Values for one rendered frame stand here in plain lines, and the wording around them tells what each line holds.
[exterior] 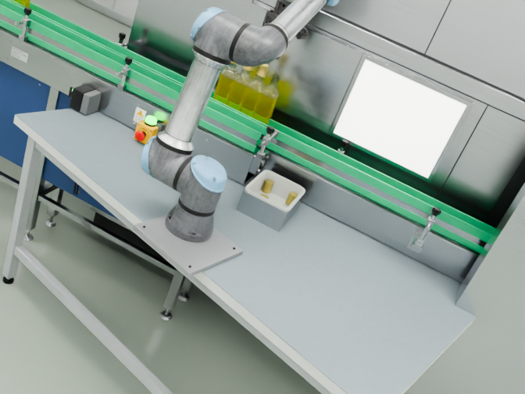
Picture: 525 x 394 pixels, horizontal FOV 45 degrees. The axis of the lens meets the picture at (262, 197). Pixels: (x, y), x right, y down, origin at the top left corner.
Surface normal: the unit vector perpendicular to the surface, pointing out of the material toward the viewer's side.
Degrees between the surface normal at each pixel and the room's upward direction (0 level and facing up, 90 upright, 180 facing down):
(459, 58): 90
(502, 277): 90
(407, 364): 0
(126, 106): 90
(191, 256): 1
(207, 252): 1
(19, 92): 90
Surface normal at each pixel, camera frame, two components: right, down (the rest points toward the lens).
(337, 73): -0.35, 0.35
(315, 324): 0.33, -0.82
